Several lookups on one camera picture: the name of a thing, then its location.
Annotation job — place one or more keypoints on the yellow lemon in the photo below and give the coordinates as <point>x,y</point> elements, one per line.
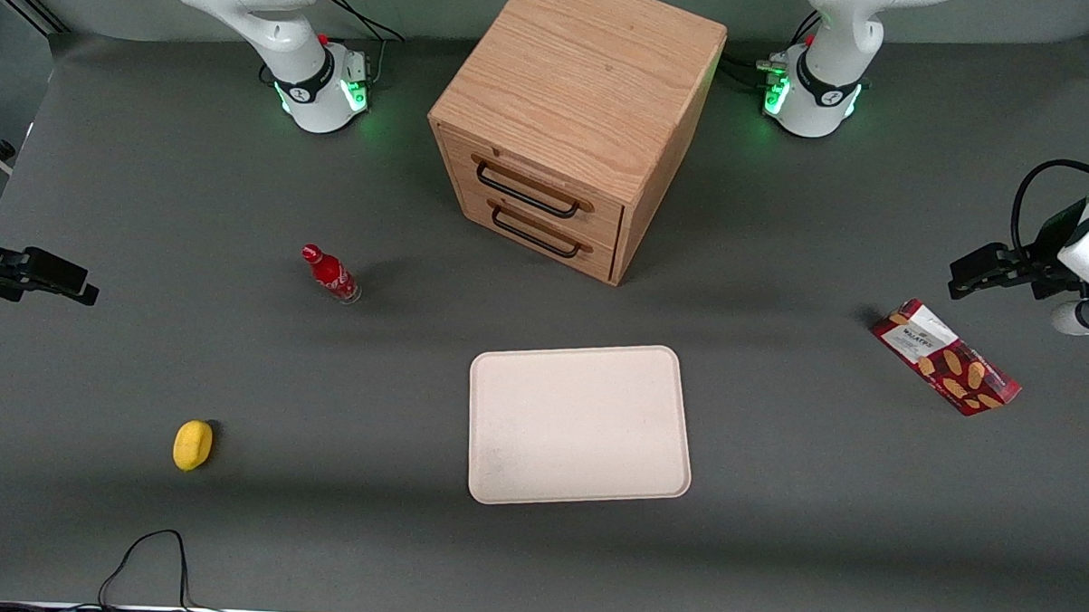
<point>193,445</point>

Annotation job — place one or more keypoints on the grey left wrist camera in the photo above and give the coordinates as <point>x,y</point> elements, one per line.
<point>1088,318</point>

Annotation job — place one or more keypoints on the aluminium frame rail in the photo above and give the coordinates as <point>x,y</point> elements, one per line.
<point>30,5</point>

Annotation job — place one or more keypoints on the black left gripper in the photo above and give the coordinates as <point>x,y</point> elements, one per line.
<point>1038,265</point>

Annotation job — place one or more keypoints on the red cola bottle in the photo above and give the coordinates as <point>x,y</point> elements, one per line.
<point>332,274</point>

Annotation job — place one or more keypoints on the wooden drawer front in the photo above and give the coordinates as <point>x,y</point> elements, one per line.
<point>602,213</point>
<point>511,221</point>

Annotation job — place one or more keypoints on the cream plastic tray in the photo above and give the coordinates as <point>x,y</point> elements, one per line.
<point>577,425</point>

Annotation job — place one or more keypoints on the red cookie box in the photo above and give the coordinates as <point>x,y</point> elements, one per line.
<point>946,358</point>

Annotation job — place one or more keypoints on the wooden drawer cabinet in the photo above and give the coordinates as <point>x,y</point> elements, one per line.
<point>579,81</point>

